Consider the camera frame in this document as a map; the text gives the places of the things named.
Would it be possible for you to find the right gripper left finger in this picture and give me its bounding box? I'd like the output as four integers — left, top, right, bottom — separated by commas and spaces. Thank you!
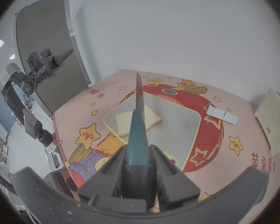
77, 144, 147, 215

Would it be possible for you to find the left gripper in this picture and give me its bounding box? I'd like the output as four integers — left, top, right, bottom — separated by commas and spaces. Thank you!
38, 55, 61, 78

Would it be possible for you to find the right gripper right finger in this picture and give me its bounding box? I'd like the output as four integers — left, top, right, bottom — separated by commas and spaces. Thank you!
149, 145, 201, 212

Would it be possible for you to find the knife with blue-green handle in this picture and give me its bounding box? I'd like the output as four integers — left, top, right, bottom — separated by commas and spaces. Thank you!
120, 72, 158, 200

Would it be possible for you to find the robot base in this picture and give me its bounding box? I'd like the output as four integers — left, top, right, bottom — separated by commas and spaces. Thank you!
43, 139, 75, 196

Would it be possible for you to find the slice of bread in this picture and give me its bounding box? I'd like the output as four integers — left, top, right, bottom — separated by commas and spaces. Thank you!
115, 105, 163, 138

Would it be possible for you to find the cream toaster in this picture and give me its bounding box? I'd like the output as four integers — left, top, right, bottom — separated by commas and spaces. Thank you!
253, 86, 280, 157

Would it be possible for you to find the grey partition panel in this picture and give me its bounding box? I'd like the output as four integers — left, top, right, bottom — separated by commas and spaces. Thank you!
15, 0, 92, 117

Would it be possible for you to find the cutting board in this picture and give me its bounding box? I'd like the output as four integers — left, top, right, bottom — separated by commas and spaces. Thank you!
103, 91, 201, 173

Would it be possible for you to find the white knife rest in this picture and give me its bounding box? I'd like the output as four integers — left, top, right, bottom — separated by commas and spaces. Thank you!
205, 106, 239, 126

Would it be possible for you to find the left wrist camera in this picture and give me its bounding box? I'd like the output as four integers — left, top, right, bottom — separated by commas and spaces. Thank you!
26, 48, 53, 66

